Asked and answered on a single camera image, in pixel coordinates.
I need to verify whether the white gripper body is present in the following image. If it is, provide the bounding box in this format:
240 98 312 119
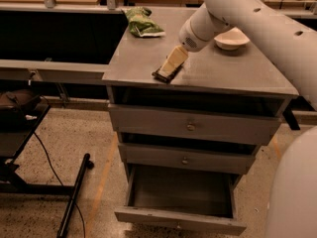
178 18 207 52

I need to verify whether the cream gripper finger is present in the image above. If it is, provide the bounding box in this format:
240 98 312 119
158 46 188 77

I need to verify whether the dark chocolate rxbar wrapper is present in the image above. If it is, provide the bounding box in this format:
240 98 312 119
152 65 182 83

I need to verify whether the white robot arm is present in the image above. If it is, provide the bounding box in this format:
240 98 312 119
159 0 317 238

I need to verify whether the grey wooden drawer cabinet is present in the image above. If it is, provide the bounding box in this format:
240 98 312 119
102 6 300 180

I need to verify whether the grey top drawer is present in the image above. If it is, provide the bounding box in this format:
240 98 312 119
109 104 281 145

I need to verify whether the grey middle drawer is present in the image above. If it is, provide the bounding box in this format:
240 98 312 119
119 143 255 175

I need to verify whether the grey open bottom drawer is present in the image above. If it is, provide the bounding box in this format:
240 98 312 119
115 165 246 236

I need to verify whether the white paper bowl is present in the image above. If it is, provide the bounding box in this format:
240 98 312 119
214 28 250 51

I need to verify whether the green chip bag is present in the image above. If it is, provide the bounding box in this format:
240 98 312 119
125 7 165 38

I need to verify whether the grey long side bench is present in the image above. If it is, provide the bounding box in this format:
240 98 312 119
0 59 109 85

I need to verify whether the black cart with bag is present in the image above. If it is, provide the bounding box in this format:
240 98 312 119
0 89 95 238

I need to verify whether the black floor cable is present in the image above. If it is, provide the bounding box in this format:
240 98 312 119
33 131 87 238

